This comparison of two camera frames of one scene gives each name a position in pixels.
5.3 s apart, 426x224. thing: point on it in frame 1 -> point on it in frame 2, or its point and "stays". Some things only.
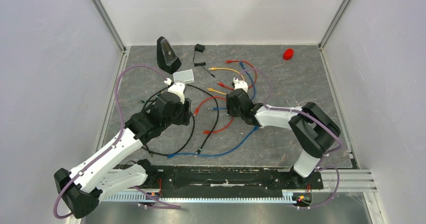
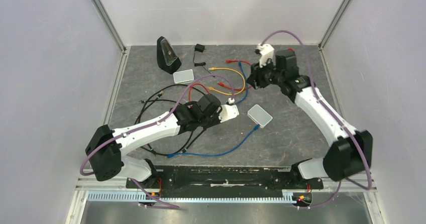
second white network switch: [185, 76] stays
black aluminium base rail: [232, 178] stays
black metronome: [168, 60] stays
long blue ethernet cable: [244, 144] stays
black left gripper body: [182, 115] -> [206, 121]
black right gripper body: [232, 111] -> [266, 76]
